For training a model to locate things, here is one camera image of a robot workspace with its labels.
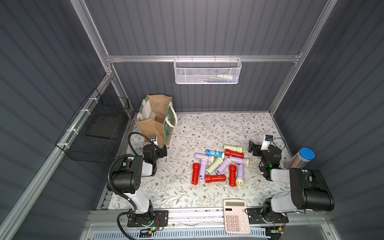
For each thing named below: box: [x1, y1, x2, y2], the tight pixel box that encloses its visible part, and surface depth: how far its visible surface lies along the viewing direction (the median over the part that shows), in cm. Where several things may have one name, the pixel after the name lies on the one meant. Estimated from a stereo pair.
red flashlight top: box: [224, 149, 245, 159], surface depth 96 cm
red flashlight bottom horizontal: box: [205, 174, 227, 184], surface depth 86 cm
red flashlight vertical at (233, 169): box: [229, 164, 238, 187], surface depth 88 cm
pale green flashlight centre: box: [206, 157, 224, 174], surface depth 91 cm
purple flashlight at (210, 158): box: [194, 153, 215, 163], surface depth 94 cm
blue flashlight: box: [206, 149, 225, 160], surface depth 96 cm
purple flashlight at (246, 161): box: [229, 156, 250, 166], surface depth 93 cm
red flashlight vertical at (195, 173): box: [191, 163, 201, 185], surface depth 88 cm
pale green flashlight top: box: [223, 145, 243, 153], surface depth 98 cm
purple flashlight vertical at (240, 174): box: [236, 163, 244, 185], surface depth 88 cm
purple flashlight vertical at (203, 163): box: [199, 158, 209, 181], surface depth 90 cm
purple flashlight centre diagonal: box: [215, 158, 232, 176], surface depth 91 cm
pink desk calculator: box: [223, 199, 251, 234], surface depth 74 cm
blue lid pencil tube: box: [284, 147, 316, 169], surface depth 78 cm
